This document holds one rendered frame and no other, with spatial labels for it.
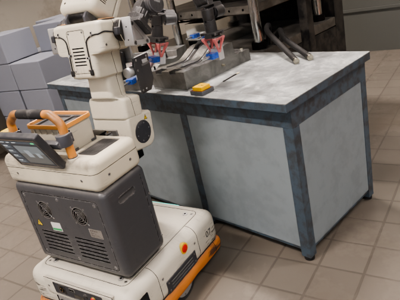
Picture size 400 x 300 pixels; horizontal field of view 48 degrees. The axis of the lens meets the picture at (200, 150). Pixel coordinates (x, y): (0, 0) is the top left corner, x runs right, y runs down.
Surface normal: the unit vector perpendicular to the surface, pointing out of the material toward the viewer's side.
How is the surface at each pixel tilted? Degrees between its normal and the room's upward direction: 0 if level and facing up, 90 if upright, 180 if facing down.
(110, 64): 90
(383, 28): 90
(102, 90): 82
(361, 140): 90
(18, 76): 90
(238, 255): 0
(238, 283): 0
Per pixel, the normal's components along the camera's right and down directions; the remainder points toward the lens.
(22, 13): 0.83, 0.05
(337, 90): 0.70, 0.15
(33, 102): -0.49, 0.44
